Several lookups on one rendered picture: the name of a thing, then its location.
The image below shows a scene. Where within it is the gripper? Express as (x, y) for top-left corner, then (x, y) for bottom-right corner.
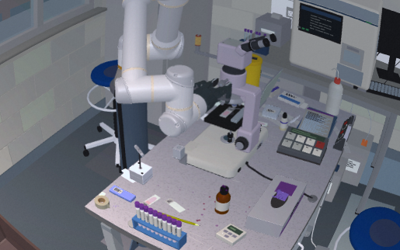
(193, 78), (235, 113)

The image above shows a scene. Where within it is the lavender binocular head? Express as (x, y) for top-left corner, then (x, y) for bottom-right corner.
(217, 33), (278, 71)

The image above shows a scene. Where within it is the lavender and white microscope body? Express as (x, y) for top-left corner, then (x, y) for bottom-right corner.
(185, 64), (270, 180)

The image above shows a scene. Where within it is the black wedge shaped holder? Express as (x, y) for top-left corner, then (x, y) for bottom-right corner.
(332, 115), (357, 152)

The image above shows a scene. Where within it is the grey under bench cabinet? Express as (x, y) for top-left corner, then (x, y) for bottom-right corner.
(324, 128), (375, 204)

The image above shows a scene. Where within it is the speckled lab bench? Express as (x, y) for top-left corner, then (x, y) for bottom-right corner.
(84, 86), (357, 250)

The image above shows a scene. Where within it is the yellow sharps container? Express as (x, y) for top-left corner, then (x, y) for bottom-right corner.
(244, 52), (264, 89)

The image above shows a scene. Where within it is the grey green leaning sheet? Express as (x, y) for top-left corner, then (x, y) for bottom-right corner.
(259, 68), (284, 106)

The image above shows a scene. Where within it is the light blue slide tray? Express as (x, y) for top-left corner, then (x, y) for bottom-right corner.
(259, 102), (283, 121)

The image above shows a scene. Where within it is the small blue rack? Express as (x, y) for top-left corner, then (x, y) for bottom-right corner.
(253, 43), (270, 57)

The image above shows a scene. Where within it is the dark focus knob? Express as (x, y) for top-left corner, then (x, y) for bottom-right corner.
(234, 135), (251, 152)

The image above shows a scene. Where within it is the white and blue slide case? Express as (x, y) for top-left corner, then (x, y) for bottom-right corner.
(277, 90), (309, 109)

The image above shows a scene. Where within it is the white dropper bottle black cap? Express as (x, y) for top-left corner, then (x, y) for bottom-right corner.
(278, 111), (290, 133)

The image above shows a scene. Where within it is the grey box device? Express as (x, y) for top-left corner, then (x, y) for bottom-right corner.
(254, 12), (293, 48)

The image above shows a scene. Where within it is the small grey box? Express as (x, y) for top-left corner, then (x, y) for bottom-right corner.
(172, 144), (187, 162)

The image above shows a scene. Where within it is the dark grey keypad counter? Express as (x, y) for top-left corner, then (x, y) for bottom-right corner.
(276, 126), (329, 166)

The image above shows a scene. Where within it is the beige analyzer with screen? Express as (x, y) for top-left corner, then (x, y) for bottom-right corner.
(288, 0), (384, 90)

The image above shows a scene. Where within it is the white wash bottle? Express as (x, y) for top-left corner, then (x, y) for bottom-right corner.
(325, 68), (345, 117)

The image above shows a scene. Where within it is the brown glass bottle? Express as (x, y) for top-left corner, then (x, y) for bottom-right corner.
(214, 184), (232, 216)

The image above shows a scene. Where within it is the white block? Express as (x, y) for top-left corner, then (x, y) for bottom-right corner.
(128, 162), (154, 186)

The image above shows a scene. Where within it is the blue lab stool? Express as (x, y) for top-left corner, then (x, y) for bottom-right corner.
(348, 207), (400, 250)
(82, 59), (126, 158)

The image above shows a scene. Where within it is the white glass slide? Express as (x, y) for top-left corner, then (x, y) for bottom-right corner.
(165, 197), (186, 214)

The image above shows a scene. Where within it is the white purple striped tissue box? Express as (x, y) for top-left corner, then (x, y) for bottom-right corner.
(245, 174), (308, 238)

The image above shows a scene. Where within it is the pink glass slide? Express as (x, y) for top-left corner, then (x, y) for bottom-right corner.
(143, 194), (162, 206)

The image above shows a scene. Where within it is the yellow pencil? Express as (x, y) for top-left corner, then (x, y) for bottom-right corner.
(157, 210), (201, 227)

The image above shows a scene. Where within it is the white desk timer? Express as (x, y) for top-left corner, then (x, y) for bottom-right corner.
(215, 223), (248, 247)

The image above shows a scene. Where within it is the blue case with label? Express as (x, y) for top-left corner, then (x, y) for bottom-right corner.
(109, 185), (137, 203)

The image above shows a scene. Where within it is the blue test tube rack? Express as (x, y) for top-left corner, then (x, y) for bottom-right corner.
(130, 214), (189, 250)

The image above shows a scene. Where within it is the dark keyboard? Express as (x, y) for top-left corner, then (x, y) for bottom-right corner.
(366, 79), (400, 105)

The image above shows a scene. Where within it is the beige tape roll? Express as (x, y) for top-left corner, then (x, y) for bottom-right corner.
(93, 194), (111, 210)

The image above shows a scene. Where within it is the grey steel table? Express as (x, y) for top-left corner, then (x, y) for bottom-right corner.
(262, 51), (400, 215)

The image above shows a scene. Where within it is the window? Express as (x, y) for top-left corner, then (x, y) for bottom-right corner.
(0, 0), (107, 68)

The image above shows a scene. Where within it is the orange capped grey handle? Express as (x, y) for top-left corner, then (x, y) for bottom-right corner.
(194, 33), (222, 61)

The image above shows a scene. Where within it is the black power cable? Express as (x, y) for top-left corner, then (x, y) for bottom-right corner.
(243, 160), (313, 200)

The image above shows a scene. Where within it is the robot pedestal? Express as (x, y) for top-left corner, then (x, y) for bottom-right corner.
(113, 99), (149, 174)

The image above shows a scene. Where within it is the grey handled thin tool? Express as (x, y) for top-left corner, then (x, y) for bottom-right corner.
(133, 144), (145, 172)

